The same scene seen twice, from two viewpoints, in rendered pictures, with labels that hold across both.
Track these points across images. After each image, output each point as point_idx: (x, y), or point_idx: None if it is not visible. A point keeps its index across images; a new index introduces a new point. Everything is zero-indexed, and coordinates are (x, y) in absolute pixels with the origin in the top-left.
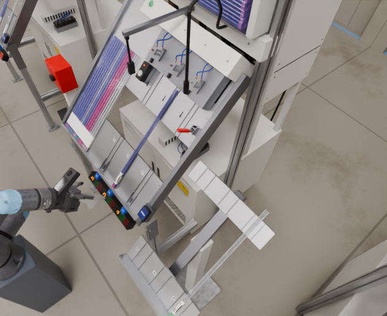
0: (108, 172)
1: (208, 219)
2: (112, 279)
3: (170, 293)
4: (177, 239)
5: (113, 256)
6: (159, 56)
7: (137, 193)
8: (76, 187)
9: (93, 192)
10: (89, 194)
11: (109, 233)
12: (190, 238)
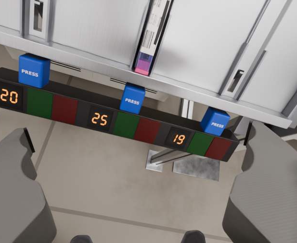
0: (79, 30)
1: None
2: (119, 211)
3: None
4: (192, 114)
5: (96, 188)
6: None
7: (259, 41)
8: (47, 204)
9: None
10: (293, 192)
11: (67, 168)
12: (161, 107)
